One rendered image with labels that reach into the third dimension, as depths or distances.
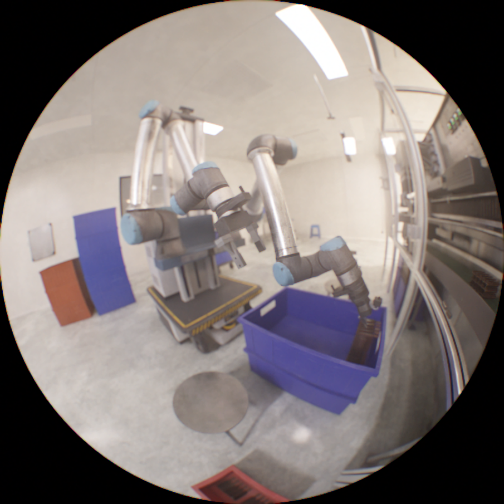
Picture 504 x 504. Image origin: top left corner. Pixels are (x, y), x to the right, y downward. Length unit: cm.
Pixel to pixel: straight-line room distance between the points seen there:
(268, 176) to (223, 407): 87
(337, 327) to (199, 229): 107
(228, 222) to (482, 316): 73
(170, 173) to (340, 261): 108
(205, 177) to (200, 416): 81
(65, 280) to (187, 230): 183
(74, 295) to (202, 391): 200
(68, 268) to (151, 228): 172
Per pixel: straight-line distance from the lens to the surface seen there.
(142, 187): 78
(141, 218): 75
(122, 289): 224
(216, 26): 196
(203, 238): 114
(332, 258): 54
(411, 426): 108
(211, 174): 51
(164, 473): 98
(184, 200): 56
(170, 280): 128
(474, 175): 78
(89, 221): 218
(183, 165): 77
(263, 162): 65
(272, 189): 58
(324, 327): 98
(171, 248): 86
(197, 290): 128
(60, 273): 239
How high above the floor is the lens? 86
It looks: 13 degrees down
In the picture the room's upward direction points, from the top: 6 degrees counter-clockwise
